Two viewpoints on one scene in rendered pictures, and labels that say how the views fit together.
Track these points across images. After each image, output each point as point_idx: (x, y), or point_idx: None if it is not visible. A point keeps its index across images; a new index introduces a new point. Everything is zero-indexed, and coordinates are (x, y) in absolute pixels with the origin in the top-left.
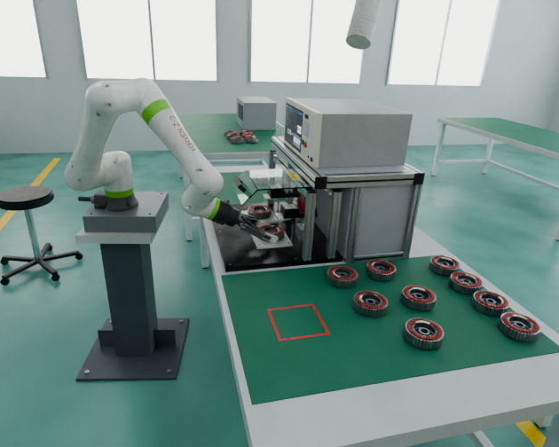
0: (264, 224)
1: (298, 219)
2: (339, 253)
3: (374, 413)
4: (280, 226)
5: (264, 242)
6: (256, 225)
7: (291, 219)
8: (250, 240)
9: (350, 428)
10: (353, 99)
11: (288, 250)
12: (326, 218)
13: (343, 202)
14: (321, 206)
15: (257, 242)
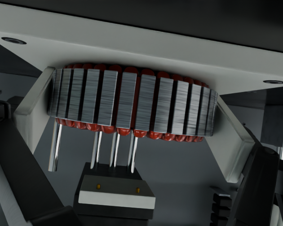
0: (213, 140)
1: (253, 104)
2: (11, 73)
3: None
4: (249, 93)
5: (66, 58)
6: (239, 143)
7: (271, 104)
8: (183, 24)
9: None
10: None
11: (3, 52)
12: (121, 137)
13: (2, 214)
14: (158, 162)
15: (69, 48)
